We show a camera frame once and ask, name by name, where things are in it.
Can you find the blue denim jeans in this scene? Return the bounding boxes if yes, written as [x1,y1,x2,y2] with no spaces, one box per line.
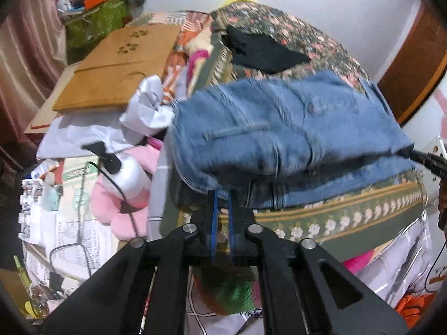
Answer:
[169,71,413,209]

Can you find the green floral bed cover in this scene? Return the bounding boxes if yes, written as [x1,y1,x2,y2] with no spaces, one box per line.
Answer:
[160,0,429,264]

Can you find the brown wooden door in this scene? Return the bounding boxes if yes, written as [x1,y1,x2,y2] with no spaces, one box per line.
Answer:
[378,3,446,124]

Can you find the pink plush toy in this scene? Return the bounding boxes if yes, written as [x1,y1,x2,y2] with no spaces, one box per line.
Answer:
[90,138,163,241]

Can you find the white crumpled cloth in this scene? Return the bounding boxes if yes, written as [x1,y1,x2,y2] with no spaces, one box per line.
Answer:
[36,75,174,160]

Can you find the black folded garment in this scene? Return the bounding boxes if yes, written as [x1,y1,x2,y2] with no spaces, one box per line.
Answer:
[222,26,312,74]

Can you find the wooden lap desk board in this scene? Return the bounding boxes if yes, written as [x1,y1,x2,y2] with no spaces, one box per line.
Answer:
[53,23,181,113]

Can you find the pink satin curtain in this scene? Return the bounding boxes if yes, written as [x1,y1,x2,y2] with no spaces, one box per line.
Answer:
[1,0,67,144]

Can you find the green fabric storage box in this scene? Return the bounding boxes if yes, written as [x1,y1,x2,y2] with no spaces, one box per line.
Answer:
[63,0,131,65]

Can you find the white perforated metal bracket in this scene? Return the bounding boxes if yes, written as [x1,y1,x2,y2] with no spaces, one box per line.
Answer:
[422,135,446,159]

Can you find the black cable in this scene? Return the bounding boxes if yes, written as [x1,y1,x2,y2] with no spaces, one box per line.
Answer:
[85,161,141,238]

